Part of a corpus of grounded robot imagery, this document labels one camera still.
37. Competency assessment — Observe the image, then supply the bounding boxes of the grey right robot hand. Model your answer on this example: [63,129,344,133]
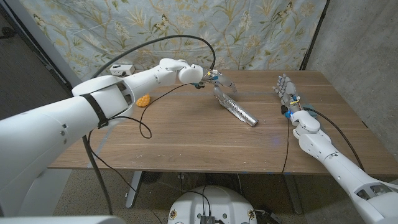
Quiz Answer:
[272,73,303,116]

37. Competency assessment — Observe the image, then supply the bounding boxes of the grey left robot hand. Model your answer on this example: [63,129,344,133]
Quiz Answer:
[201,69,239,98]

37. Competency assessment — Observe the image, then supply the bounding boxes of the aluminum foil roll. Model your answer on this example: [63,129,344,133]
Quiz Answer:
[213,88,259,128]

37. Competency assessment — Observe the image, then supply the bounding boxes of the black backdrop pole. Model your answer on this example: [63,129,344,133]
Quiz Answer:
[298,0,330,71]

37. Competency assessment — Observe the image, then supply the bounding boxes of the floral backdrop cloth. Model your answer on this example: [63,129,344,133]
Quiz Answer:
[18,0,327,94]

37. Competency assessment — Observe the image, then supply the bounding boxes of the yellow toy pineapple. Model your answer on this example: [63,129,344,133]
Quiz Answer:
[136,94,151,108]

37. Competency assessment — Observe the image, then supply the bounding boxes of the white power strip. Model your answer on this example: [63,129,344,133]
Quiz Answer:
[109,63,136,77]

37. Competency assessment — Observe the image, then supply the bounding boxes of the grey table leg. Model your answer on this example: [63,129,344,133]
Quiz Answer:
[282,174,303,215]
[126,170,143,208]

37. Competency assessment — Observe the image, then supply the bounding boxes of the black round fan grille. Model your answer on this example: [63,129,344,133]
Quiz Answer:
[141,171,163,185]

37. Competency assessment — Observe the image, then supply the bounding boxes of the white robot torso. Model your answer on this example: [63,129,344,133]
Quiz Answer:
[167,185,258,224]

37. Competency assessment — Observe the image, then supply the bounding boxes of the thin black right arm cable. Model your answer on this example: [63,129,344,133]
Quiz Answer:
[280,118,290,174]

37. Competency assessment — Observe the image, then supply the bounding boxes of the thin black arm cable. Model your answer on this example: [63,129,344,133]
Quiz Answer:
[280,118,290,174]
[88,83,200,224]

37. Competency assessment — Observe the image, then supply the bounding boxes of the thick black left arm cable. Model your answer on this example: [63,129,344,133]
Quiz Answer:
[81,34,217,216]

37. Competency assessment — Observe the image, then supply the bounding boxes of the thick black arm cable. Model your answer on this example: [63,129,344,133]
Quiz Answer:
[81,34,217,216]
[304,107,366,172]

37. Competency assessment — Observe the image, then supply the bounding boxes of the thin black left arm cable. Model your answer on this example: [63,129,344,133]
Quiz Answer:
[88,83,200,224]

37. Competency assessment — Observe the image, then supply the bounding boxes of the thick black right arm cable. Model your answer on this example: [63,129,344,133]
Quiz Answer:
[304,107,366,172]

